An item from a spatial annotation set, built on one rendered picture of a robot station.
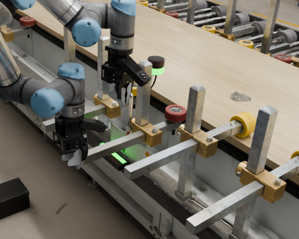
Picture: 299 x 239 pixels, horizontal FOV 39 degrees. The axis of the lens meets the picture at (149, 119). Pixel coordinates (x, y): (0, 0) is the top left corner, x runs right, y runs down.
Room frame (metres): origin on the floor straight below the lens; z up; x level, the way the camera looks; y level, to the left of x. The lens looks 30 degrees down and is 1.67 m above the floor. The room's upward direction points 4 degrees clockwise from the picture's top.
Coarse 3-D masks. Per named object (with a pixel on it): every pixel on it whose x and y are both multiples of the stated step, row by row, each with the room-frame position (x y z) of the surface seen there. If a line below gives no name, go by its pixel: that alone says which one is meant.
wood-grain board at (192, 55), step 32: (96, 0) 2.84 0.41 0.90; (160, 32) 2.29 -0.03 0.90; (192, 32) 2.33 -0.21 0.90; (192, 64) 1.86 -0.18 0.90; (224, 64) 1.89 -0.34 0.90; (256, 64) 1.92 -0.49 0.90; (288, 64) 1.95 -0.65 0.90; (160, 96) 1.52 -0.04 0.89; (224, 96) 1.55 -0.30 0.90; (256, 96) 1.57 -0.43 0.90; (288, 96) 1.59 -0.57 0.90; (288, 128) 1.33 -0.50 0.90; (288, 160) 1.13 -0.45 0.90
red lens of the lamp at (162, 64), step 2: (148, 58) 1.37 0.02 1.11; (164, 58) 1.38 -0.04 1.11; (148, 60) 1.36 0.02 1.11; (164, 60) 1.37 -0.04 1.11; (150, 62) 1.35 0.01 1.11; (152, 62) 1.35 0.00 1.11; (154, 62) 1.35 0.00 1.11; (156, 62) 1.34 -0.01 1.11; (158, 62) 1.35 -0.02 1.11; (160, 62) 1.35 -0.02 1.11; (162, 62) 1.35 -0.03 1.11; (164, 62) 1.37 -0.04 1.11; (152, 64) 1.35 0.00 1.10; (154, 64) 1.34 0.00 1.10; (156, 64) 1.34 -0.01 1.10; (158, 64) 1.35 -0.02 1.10; (160, 64) 1.35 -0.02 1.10; (162, 64) 1.36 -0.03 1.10; (164, 64) 1.37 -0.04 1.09; (152, 66) 1.35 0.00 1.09; (154, 66) 1.34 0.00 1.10; (156, 66) 1.34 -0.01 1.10; (158, 66) 1.35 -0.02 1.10; (160, 66) 1.35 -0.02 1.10; (162, 66) 1.36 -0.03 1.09
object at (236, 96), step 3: (234, 93) 1.56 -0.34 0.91; (237, 93) 1.55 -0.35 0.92; (231, 96) 1.54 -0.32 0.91; (234, 96) 1.53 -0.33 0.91; (237, 96) 1.54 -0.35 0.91; (240, 96) 1.54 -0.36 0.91; (243, 96) 1.53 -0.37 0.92; (246, 96) 1.55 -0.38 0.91; (249, 96) 1.54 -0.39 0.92; (234, 99) 1.52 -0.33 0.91; (237, 99) 1.52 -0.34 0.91; (240, 99) 1.52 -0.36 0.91; (243, 99) 1.52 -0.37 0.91; (246, 99) 1.53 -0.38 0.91; (249, 99) 1.53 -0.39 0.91
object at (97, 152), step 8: (160, 128) 1.33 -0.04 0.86; (168, 128) 1.36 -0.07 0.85; (176, 128) 1.38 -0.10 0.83; (128, 136) 1.26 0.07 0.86; (136, 136) 1.26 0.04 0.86; (144, 136) 1.28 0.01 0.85; (104, 144) 1.20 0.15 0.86; (112, 144) 1.20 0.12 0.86; (120, 144) 1.21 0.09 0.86; (128, 144) 1.24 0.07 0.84; (88, 152) 1.15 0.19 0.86; (96, 152) 1.15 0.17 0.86; (104, 152) 1.17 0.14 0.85; (112, 152) 1.19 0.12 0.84; (88, 160) 1.13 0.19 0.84
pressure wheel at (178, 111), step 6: (168, 108) 1.40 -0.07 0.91; (174, 108) 1.40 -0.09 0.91; (180, 108) 1.41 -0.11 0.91; (168, 114) 1.37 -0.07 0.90; (174, 114) 1.36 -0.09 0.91; (180, 114) 1.36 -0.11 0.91; (168, 120) 1.37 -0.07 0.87; (174, 120) 1.36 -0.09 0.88; (180, 120) 1.36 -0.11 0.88; (174, 132) 1.39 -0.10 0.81
